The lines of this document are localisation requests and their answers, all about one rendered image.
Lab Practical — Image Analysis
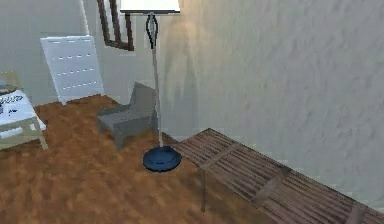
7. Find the pale wooden table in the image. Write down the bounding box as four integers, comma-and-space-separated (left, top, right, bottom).
0, 70, 49, 151

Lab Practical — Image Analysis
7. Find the dark brown framed window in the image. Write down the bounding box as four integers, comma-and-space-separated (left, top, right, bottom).
96, 0, 135, 52

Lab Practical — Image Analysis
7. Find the floor lamp with blue base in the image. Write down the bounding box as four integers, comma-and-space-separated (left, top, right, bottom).
119, 0, 183, 173

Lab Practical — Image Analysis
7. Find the white perforated panel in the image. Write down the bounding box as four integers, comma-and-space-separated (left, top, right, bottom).
39, 34, 106, 106

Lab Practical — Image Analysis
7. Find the white and black stickered laptop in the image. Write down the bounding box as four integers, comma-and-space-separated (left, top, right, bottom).
0, 89, 37, 126

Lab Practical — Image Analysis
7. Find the brown slatted wooden bench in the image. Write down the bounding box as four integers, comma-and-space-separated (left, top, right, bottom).
173, 127, 384, 224

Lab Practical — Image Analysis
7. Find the grey armchair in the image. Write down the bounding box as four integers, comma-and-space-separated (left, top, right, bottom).
96, 81, 159, 151

